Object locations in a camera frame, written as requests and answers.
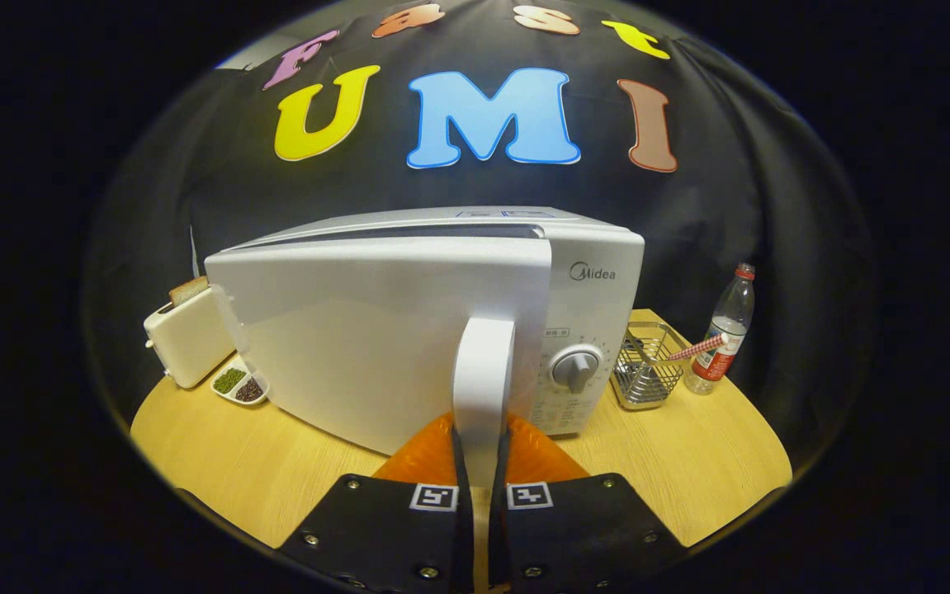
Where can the small white bean dish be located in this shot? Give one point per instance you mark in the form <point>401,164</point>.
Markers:
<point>239,384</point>

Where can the clear plastic water bottle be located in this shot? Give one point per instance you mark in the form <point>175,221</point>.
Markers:
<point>722,338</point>

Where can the white microwave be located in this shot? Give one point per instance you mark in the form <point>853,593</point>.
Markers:
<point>375,330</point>

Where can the toast slice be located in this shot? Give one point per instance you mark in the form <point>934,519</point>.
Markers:
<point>188,290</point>

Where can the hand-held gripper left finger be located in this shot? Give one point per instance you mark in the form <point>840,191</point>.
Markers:
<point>384,536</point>

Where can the cream toaster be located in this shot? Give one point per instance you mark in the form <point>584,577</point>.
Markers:
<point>190,338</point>

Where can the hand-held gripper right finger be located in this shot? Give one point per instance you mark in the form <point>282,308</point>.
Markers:
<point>582,536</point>

